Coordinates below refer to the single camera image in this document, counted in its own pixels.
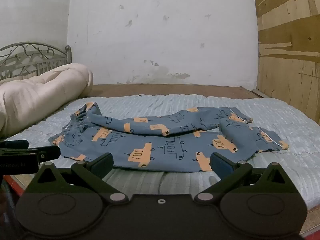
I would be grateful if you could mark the cream rolled comforter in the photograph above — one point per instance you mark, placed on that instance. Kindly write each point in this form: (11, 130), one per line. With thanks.
(37, 95)

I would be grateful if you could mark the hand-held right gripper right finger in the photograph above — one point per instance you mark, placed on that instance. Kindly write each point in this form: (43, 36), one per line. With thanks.
(219, 166)

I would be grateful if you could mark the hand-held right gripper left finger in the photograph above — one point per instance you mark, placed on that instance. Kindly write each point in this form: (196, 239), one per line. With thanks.
(103, 166)

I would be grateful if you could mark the metal scrollwork headboard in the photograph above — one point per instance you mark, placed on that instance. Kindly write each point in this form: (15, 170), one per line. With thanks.
(68, 55)

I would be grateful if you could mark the plywood wardrobe panel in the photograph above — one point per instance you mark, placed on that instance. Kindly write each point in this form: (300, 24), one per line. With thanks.
(287, 60)

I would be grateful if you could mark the blue pants with orange print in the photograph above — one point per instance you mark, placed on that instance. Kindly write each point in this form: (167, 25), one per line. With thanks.
(150, 151)

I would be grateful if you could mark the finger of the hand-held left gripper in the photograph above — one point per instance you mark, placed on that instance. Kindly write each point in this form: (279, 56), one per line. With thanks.
(48, 153)
(13, 144)

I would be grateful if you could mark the wooden bed frame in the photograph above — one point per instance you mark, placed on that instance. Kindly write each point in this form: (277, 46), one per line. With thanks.
(200, 91)

